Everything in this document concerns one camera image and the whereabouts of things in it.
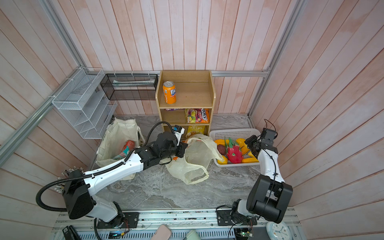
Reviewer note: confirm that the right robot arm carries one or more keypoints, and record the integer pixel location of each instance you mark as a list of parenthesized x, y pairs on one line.
[(270, 196)]

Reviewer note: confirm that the cream canvas tote bag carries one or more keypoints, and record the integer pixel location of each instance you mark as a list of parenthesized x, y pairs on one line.
[(115, 137)]

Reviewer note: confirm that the orange print plastic bag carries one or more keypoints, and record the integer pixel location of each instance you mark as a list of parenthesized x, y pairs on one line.
[(192, 168)]

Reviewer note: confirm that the teal snack packet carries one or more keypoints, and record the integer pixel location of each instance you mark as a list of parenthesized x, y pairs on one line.
[(120, 156)]

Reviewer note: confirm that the orange snack packet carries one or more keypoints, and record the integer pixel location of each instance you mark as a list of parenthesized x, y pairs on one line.
[(203, 116)]

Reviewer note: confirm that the colourful candy packet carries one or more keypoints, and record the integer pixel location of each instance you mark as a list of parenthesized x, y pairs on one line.
[(193, 116)]

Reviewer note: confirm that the wooden two-tier shelf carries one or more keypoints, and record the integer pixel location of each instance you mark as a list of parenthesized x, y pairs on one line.
[(194, 90)]

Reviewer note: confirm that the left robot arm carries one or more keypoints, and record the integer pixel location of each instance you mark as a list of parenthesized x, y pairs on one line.
[(80, 189)]

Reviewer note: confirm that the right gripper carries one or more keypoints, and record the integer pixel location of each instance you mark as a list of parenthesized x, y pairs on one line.
[(250, 140)]

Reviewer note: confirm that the yellow chips packet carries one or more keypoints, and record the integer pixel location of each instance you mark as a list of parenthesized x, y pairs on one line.
[(193, 130)]

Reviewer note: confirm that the orange Fanta can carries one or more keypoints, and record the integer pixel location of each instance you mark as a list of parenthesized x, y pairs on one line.
[(169, 90)]

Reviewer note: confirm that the white wire mesh rack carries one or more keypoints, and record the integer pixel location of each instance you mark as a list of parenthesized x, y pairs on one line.
[(84, 104)]

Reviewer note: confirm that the red cola can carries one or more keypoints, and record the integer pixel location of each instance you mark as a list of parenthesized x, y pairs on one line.
[(129, 145)]

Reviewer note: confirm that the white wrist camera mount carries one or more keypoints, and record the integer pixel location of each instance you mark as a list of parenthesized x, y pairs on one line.
[(178, 132)]

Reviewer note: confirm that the pink phone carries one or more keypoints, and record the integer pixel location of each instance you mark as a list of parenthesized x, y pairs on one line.
[(162, 233)]

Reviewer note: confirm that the red pencil cup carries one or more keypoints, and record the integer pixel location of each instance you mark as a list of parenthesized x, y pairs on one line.
[(67, 175)]

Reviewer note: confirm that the pink dragon fruit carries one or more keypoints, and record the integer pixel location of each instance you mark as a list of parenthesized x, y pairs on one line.
[(234, 153)]

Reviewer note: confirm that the white analog clock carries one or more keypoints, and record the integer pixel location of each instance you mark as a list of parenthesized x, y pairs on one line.
[(278, 231)]

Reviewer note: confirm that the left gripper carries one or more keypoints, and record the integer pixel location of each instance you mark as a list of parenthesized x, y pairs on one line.
[(182, 147)]

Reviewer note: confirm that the black mesh basket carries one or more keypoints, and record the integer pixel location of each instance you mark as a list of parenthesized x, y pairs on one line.
[(130, 87)]

